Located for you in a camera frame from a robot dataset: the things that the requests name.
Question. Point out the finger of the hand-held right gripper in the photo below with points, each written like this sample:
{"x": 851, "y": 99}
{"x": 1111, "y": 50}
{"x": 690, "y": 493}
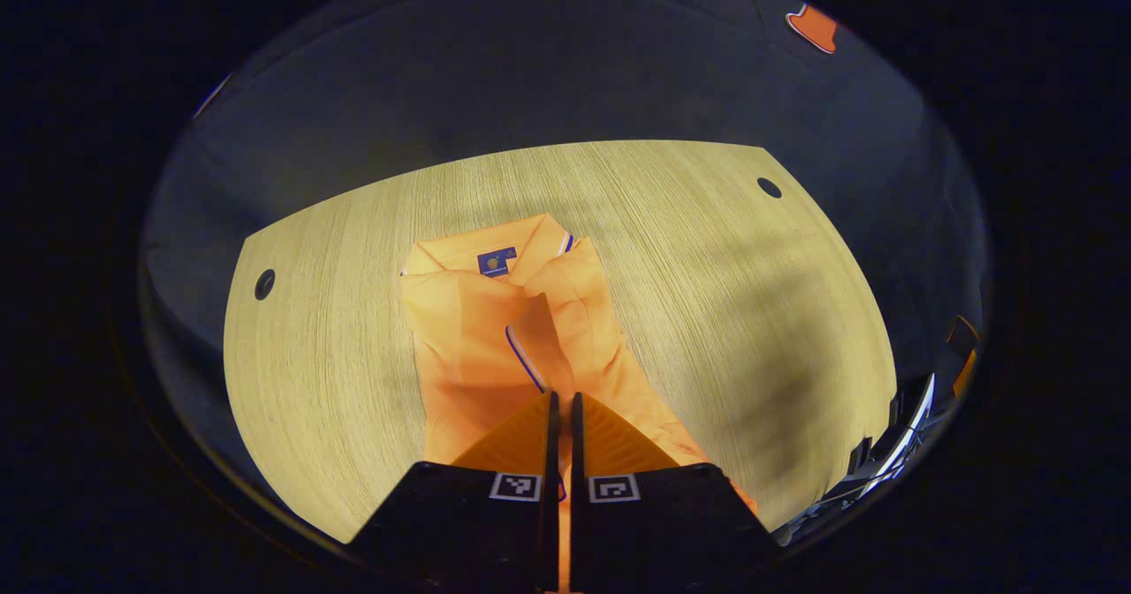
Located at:
{"x": 963, "y": 364}

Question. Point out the black backdrop cloth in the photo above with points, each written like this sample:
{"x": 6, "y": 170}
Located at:
{"x": 530, "y": 72}

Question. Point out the orange polo T-shirt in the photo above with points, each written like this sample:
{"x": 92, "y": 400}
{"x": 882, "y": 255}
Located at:
{"x": 468, "y": 346}

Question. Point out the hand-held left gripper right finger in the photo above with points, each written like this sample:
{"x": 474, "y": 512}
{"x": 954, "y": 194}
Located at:
{"x": 654, "y": 523}

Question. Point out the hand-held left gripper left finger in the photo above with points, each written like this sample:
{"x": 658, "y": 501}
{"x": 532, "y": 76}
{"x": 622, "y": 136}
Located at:
{"x": 477, "y": 523}

